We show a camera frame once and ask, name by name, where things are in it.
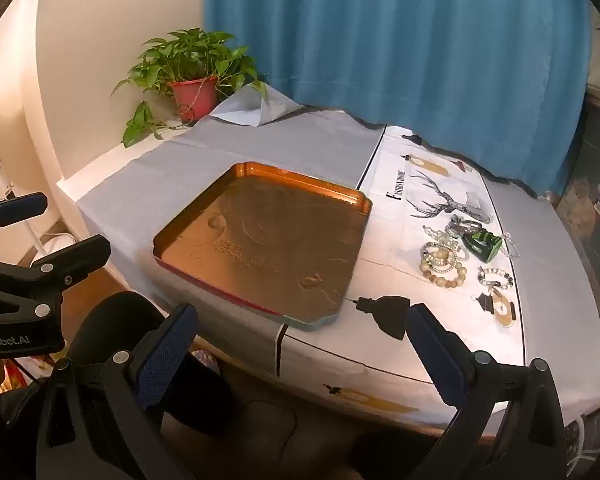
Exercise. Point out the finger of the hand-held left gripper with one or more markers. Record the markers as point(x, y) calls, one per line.
point(75, 260)
point(22, 206)

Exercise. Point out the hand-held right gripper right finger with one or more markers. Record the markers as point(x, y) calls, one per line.
point(432, 355)

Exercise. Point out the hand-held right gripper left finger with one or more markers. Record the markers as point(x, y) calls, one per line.
point(167, 355)

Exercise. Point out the green black watch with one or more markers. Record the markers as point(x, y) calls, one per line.
point(485, 246)

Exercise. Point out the bronze metal bangle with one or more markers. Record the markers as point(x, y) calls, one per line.
point(467, 219)

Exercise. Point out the copper metal tray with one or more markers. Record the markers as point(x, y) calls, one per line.
point(270, 240)

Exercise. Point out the white deer print cloth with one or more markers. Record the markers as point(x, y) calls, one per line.
point(385, 280)

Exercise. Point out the red plastic flower pot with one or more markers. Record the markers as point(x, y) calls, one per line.
point(195, 95)

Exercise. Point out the green pothos plant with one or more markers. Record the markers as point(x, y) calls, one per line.
point(190, 55)

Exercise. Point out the grey tablecloth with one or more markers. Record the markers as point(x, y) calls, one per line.
point(280, 145)

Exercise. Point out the blue curtain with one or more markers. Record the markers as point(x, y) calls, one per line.
point(380, 35)

